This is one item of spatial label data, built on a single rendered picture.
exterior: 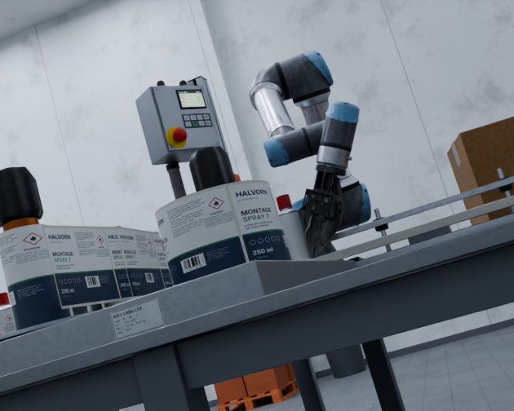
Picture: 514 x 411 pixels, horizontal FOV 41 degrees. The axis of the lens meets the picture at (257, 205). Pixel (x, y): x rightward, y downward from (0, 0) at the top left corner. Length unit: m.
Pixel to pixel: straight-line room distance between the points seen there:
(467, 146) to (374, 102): 7.36
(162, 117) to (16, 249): 0.73
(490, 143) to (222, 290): 1.07
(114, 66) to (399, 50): 3.97
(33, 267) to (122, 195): 8.64
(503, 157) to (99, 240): 1.00
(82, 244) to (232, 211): 0.34
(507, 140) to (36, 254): 1.15
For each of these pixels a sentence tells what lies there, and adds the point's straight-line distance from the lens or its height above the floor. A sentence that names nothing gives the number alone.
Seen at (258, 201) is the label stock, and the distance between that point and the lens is 1.11.
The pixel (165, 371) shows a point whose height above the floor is 0.78.
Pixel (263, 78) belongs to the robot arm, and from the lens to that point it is 2.03.
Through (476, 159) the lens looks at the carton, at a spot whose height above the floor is 1.04.
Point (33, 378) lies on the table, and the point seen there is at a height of 0.82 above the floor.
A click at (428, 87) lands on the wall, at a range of 9.16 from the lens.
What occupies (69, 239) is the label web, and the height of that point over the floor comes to 1.04.
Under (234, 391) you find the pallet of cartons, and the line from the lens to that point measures 7.83.
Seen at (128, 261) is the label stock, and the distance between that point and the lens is 1.40.
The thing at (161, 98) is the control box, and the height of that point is 1.44.
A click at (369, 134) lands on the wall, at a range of 9.06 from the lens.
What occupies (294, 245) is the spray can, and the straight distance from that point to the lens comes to 1.64.
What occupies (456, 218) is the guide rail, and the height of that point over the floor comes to 0.91.
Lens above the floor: 0.80
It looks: 10 degrees up
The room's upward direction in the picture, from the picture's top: 16 degrees counter-clockwise
